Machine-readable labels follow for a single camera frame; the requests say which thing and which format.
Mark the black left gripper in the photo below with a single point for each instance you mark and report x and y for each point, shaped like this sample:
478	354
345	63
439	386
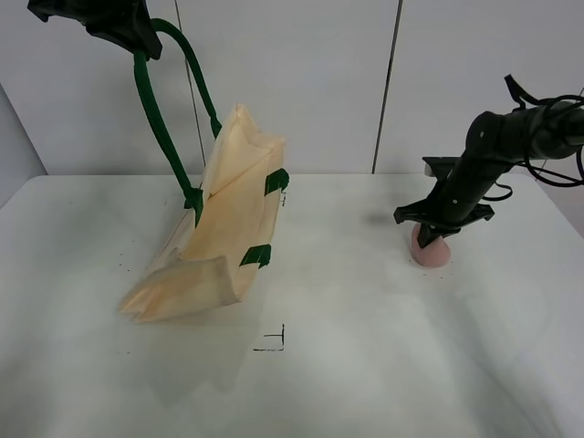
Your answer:
125	23

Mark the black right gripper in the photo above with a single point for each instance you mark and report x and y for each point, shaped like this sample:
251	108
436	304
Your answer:
454	202

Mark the cream linen bag green handles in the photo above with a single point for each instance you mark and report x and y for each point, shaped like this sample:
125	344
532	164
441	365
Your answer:
224	238

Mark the pink peach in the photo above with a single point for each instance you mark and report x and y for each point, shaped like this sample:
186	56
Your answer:
434	255

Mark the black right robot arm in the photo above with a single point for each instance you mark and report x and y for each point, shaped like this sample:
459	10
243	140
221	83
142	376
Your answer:
494	145

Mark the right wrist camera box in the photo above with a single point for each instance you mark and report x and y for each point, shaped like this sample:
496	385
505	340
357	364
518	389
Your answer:
439	167

